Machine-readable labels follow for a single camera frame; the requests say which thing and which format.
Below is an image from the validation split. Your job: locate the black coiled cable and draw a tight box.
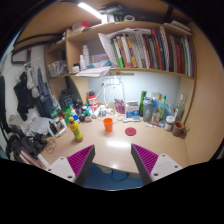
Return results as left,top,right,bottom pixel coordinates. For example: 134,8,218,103
44,138,58,154

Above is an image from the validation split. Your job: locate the clear bottle with gold cap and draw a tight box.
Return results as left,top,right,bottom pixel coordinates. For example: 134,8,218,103
152,93,163,124

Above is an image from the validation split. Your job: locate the white wall power outlet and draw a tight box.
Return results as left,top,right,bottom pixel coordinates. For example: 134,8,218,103
102,77,122,86

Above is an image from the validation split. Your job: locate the white tube light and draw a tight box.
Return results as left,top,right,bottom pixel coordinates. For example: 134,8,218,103
77,2,103,19

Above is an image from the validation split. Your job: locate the clear glass bottle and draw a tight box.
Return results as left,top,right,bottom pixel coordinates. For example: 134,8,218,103
173,93,186,122

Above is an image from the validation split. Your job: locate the flat round red coaster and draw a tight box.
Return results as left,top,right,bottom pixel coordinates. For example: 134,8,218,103
124,126,137,137

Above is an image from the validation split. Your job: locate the yellow lemon tea bottle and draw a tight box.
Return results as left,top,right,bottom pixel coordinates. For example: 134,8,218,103
68,116,84,143

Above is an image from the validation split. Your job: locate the brown mug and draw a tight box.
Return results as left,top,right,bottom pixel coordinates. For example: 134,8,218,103
171,120,189,138

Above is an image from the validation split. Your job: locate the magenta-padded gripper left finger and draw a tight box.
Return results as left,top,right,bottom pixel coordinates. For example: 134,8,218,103
46,144,96,187

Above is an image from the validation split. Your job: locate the brown jar with white lid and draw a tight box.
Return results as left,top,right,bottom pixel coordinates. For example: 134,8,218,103
164,115,176,132

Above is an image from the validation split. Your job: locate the grey-blue hanging garment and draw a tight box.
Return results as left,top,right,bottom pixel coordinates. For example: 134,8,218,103
34,68,54,118

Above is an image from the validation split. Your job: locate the black boxy appliance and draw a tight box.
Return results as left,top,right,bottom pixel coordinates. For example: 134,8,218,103
59,88,83,108

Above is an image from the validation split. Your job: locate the white paper pile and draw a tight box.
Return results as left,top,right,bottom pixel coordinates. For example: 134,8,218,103
23,116,51,134

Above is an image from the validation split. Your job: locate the black hanging garment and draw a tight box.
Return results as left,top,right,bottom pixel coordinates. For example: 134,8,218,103
13,71,36,122

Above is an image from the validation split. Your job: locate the red and white canister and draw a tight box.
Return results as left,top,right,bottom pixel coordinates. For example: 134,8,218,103
87,90,99,113

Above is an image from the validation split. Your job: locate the magenta pouch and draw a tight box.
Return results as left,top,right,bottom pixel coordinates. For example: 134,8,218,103
114,98,126,115

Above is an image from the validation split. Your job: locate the green plastic jar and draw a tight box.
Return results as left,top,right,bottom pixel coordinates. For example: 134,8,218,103
61,107,72,124

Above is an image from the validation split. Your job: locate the silver spray can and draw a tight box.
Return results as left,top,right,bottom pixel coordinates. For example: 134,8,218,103
54,126,68,138

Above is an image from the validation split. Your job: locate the blue and white box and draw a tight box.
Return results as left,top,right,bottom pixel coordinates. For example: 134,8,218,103
124,100,140,118

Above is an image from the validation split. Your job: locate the orange plastic cup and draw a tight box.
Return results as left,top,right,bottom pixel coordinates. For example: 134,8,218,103
102,117,114,133

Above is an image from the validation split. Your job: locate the grey shaker bottle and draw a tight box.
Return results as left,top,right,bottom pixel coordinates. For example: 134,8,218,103
142,96,155,123

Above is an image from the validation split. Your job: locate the tall green bottle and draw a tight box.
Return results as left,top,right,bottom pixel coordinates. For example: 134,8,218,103
138,89,148,117

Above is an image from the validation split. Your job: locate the white charging cable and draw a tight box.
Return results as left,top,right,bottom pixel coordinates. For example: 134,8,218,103
101,79,126,105

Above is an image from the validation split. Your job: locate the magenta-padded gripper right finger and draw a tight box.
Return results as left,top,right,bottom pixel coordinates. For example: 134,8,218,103
130,143,184,186

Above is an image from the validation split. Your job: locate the black bag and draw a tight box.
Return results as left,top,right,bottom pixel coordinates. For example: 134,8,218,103
4,133,48,161

